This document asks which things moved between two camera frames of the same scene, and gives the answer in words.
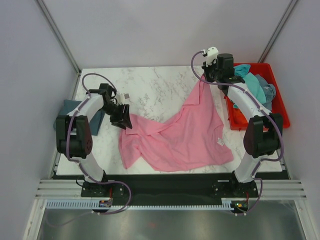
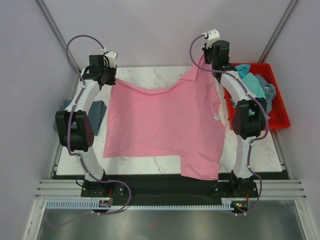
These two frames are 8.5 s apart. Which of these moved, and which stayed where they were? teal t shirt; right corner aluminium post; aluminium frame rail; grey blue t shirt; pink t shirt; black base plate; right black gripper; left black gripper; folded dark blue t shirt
Moved: left black gripper; right black gripper; pink t shirt
Stayed: black base plate; right corner aluminium post; teal t shirt; aluminium frame rail; grey blue t shirt; folded dark blue t shirt
